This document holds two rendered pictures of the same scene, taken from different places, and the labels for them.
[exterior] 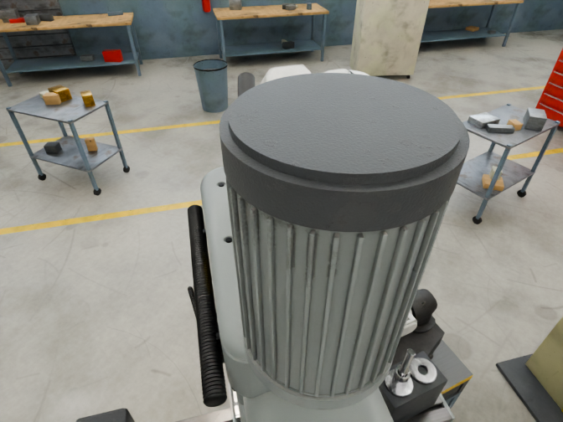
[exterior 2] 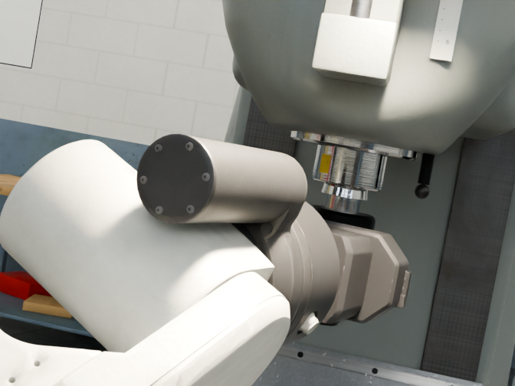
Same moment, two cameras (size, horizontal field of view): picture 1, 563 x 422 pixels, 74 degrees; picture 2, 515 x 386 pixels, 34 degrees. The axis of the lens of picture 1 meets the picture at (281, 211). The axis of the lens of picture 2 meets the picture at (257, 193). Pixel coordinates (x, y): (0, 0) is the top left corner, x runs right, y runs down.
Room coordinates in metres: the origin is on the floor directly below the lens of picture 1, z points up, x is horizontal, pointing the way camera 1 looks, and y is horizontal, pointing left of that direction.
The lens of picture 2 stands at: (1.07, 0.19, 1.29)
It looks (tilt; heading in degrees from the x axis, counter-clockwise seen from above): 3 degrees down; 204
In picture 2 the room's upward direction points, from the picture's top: 10 degrees clockwise
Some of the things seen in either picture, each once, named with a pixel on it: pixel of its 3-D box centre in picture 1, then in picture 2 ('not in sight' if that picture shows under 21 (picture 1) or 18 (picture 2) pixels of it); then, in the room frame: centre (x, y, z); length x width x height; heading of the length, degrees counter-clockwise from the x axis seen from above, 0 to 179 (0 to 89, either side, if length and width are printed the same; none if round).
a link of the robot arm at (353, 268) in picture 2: not in sight; (278, 269); (0.62, 0.01, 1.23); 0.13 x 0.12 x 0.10; 89
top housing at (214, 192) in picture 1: (277, 254); not in sight; (0.52, 0.01, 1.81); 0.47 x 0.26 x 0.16; 14
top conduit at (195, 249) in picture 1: (204, 282); not in sight; (0.46, 0.14, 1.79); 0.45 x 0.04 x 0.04; 14
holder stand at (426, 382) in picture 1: (405, 389); not in sight; (0.62, -0.43, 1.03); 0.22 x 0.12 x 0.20; 115
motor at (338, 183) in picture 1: (326, 250); not in sight; (0.29, -0.05, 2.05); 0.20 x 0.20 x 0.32
